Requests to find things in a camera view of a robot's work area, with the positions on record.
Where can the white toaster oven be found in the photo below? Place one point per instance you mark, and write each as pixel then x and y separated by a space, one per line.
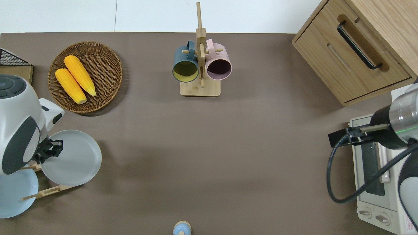
pixel 369 169

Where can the light blue plate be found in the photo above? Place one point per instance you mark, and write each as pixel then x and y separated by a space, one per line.
pixel 16 195

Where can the wooden mug tree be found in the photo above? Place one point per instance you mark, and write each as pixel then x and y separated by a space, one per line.
pixel 200 89

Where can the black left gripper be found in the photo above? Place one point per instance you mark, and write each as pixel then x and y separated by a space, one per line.
pixel 42 151

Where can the wooden drawer cabinet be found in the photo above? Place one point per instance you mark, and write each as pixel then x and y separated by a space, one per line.
pixel 343 58

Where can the pink mug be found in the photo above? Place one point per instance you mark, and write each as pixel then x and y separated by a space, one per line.
pixel 218 60

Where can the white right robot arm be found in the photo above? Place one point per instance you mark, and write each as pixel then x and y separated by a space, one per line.
pixel 398 124

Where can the brown wicker basket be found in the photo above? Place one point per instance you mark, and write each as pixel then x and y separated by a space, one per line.
pixel 104 71

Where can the yellow corn cob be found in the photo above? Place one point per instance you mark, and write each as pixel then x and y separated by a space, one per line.
pixel 80 75
pixel 70 86

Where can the wooden plate rack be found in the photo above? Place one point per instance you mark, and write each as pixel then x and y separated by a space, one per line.
pixel 49 191

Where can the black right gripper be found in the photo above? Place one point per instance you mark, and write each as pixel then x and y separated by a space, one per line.
pixel 339 137

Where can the teal mug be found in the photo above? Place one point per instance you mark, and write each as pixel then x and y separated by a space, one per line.
pixel 184 62

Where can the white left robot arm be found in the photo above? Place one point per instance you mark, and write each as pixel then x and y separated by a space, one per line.
pixel 19 117

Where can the gray ceramic plate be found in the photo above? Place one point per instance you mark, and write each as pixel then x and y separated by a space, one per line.
pixel 76 160

